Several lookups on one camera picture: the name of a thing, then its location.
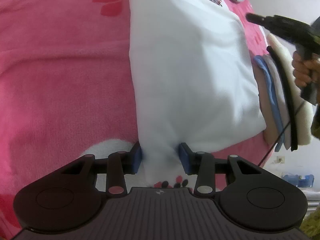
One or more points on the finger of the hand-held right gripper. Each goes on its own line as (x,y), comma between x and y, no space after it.
(255,18)

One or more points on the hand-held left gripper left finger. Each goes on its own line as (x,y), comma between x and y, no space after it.
(137,160)

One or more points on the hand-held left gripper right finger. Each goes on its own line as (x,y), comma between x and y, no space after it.
(184,161)

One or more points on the white t-shirt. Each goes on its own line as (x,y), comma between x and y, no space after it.
(187,67)

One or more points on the person's right hand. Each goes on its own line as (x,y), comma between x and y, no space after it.
(300,72)

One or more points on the blue folded garment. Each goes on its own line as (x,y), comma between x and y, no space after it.
(271,87)

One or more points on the pale pink folded garment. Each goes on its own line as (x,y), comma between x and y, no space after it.
(265,105)

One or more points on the pink floral bed blanket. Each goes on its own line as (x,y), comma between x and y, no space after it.
(62,80)

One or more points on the blue plastic object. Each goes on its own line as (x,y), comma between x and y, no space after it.
(297,181)

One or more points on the white slatted fixture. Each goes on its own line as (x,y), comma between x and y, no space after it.
(312,202)

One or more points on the white wall socket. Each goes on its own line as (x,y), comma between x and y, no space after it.
(280,159)

